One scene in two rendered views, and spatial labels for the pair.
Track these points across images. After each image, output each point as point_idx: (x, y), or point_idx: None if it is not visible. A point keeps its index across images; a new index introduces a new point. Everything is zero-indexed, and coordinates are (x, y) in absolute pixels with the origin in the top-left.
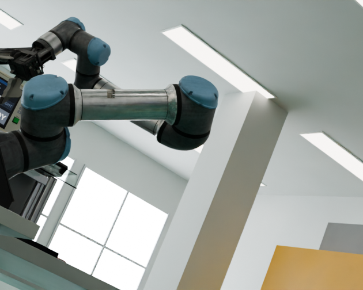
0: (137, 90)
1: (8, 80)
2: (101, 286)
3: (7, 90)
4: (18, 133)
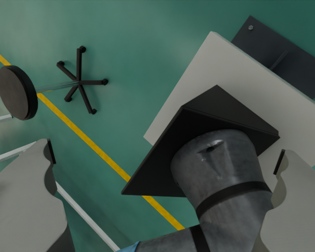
0: None
1: (262, 223)
2: None
3: (273, 201)
4: (198, 219)
